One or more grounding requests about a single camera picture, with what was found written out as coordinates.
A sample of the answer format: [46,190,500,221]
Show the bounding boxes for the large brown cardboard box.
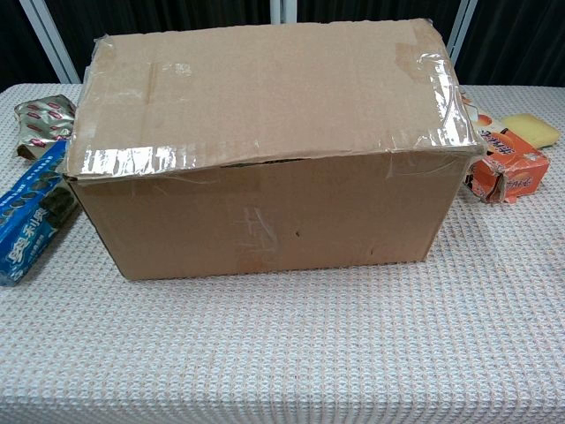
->
[64,17,486,282]

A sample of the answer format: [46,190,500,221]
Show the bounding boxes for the white frame post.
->
[19,0,81,85]
[269,0,298,26]
[445,0,478,61]

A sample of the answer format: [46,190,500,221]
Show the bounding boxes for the yellow sponge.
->
[502,112,561,149]

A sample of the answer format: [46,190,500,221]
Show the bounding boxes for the orange biscuit box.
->
[458,90,551,204]

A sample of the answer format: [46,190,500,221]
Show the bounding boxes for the black pleated curtain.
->
[454,0,565,87]
[296,0,463,45]
[43,0,273,81]
[0,0,61,92]

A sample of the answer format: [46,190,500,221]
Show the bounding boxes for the blue Oreo cookie pack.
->
[0,140,83,288]

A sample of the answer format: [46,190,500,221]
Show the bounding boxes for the beige waffle tablecloth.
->
[0,83,565,424]

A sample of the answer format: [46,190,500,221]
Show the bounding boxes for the gold foil snack bag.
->
[13,95,77,161]

